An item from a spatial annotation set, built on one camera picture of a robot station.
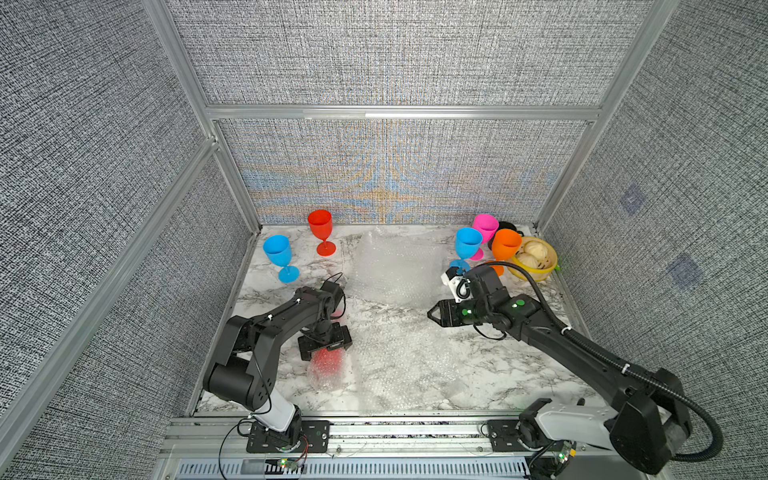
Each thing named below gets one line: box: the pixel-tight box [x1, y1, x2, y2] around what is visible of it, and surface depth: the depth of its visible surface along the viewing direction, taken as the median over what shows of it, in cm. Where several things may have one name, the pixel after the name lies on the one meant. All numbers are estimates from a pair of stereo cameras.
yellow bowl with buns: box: [509, 236, 558, 282], surface depth 106 cm
